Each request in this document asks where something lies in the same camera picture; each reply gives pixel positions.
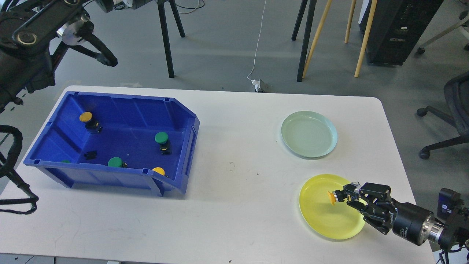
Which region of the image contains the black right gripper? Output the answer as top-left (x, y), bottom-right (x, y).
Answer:
top-left (342, 182), bottom-right (434, 246)

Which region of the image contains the yellow button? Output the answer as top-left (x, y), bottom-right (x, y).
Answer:
top-left (79, 111), bottom-right (102, 134)
top-left (327, 190), bottom-right (348, 206)

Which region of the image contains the green button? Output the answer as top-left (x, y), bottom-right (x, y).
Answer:
top-left (107, 157), bottom-right (128, 168)
top-left (154, 132), bottom-right (171, 154)

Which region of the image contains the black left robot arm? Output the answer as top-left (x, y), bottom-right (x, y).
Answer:
top-left (0, 0), bottom-right (118, 111)

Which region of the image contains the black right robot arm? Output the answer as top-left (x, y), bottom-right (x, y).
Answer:
top-left (329, 182), bottom-right (469, 264)

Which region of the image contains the yellow plate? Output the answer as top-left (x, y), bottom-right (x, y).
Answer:
top-left (299, 174), bottom-right (365, 240)

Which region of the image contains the light green plate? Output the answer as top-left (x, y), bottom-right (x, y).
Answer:
top-left (280, 111), bottom-right (338, 159)

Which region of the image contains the yellow button front edge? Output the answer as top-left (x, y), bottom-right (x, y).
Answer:
top-left (152, 167), bottom-right (169, 178)

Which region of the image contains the green button front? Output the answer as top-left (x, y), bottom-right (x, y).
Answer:
top-left (107, 157), bottom-right (128, 168)

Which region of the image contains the white power adapter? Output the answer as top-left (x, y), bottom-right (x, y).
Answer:
top-left (251, 80), bottom-right (268, 92)

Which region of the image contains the black computer tower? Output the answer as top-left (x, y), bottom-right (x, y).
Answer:
top-left (366, 0), bottom-right (443, 66)

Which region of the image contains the wooden pole left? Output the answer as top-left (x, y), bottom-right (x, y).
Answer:
top-left (303, 0), bottom-right (332, 78)

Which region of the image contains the wooden pole middle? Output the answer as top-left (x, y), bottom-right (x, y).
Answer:
top-left (344, 0), bottom-right (357, 44)

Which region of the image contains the black tripod leg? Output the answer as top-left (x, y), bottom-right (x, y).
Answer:
top-left (291, 0), bottom-right (317, 82)

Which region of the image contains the small black part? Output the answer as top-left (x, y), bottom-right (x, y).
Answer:
top-left (84, 150), bottom-right (97, 160)

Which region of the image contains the blue plastic storage bin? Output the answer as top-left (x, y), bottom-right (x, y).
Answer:
top-left (23, 91), bottom-right (200, 197)

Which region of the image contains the white cable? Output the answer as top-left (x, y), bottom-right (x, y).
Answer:
top-left (247, 0), bottom-right (267, 82)

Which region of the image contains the black corrugated cable loop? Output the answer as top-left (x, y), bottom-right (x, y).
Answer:
top-left (0, 125), bottom-right (39, 215)

